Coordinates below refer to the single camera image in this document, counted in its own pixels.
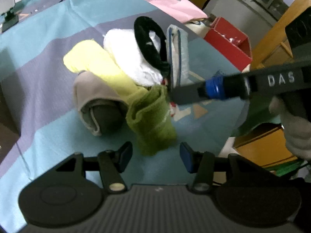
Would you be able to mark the white fluffy towel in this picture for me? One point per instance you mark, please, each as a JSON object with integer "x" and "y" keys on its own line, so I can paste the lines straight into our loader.
{"x": 126, "y": 51}

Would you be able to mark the grey towel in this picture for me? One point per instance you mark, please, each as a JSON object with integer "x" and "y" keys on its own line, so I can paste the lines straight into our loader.
{"x": 92, "y": 87}

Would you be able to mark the yellow towel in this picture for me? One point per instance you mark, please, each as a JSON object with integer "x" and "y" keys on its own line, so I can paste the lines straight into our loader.
{"x": 92, "y": 58}

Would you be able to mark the phone stand with mirror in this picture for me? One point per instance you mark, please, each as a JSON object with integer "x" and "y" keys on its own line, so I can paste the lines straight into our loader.
{"x": 9, "y": 20}

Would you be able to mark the white cloth with blue trim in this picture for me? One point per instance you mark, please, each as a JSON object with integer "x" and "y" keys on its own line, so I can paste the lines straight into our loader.
{"x": 184, "y": 53}

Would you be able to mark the pink cloth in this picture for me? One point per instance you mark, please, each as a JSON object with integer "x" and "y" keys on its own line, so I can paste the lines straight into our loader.
{"x": 179, "y": 7}

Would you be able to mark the person's right hand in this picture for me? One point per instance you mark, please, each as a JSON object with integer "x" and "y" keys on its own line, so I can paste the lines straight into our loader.
{"x": 298, "y": 136}

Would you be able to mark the red box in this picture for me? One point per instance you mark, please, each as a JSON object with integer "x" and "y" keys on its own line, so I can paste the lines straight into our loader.
{"x": 223, "y": 48}

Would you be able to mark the wooden beam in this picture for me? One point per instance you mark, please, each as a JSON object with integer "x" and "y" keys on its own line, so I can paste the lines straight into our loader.
{"x": 274, "y": 34}

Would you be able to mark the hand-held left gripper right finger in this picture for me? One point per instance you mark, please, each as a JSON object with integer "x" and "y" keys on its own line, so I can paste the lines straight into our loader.
{"x": 185, "y": 155}

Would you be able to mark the striped blue grey bedsheet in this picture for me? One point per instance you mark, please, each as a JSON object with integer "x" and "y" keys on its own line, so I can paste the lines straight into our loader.
{"x": 48, "y": 53}

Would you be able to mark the black headband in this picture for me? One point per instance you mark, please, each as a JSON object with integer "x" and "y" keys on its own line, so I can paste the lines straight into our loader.
{"x": 143, "y": 43}

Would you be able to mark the white plush pillow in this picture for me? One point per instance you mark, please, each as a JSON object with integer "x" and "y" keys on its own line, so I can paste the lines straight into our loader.
{"x": 199, "y": 28}

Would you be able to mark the dark green cloth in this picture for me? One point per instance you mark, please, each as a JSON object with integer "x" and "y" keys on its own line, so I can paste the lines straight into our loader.
{"x": 252, "y": 116}

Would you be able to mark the green towel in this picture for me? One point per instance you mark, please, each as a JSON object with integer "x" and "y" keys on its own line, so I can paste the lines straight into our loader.
{"x": 150, "y": 126}

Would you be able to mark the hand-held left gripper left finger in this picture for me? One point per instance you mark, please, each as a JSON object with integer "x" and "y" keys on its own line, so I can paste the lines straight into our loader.
{"x": 126, "y": 151}

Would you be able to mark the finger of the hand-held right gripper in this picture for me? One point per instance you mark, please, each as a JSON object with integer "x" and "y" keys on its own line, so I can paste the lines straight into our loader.
{"x": 187, "y": 93}

